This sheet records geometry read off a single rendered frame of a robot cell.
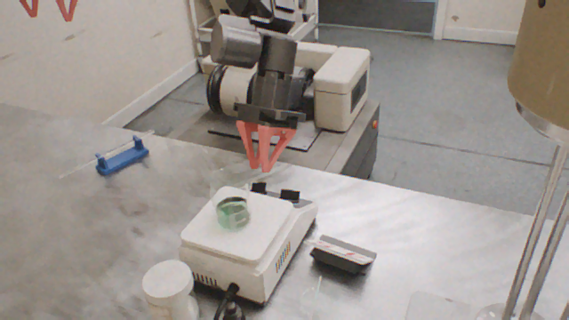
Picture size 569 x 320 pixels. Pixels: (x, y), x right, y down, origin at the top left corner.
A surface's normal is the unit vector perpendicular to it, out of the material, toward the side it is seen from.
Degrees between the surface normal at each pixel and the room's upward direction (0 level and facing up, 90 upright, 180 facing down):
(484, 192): 0
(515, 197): 0
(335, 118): 90
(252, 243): 0
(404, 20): 90
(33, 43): 90
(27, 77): 90
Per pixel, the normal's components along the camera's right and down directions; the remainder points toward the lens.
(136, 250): -0.04, -0.82
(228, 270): -0.40, 0.54
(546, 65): -0.94, 0.22
